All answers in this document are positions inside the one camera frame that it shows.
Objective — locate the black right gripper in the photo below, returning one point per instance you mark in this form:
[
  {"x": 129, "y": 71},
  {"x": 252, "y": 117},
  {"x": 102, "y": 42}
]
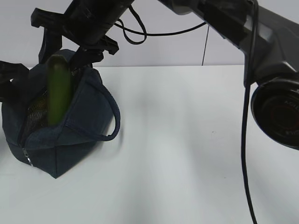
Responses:
[{"x": 80, "y": 26}]

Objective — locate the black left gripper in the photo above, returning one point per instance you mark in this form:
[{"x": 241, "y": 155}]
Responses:
[{"x": 19, "y": 89}]

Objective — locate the green cucumber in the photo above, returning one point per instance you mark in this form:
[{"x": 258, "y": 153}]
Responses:
[{"x": 59, "y": 88}]

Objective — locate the dark blue lunch bag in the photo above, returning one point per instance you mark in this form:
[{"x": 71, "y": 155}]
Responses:
[{"x": 92, "y": 117}]

